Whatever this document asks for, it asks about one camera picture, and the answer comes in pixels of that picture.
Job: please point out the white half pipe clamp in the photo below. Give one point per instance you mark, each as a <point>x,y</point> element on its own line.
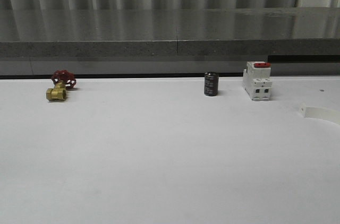
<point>320,113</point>

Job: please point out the grey stone ledge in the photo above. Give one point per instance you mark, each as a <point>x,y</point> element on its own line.
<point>231,34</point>

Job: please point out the black cylindrical capacitor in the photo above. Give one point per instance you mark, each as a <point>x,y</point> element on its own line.
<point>211,84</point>

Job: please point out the brass valve red handwheel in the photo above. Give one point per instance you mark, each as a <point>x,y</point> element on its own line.
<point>62,80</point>

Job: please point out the white circuit breaker red switch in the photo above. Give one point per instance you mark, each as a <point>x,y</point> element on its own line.
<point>256,80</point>

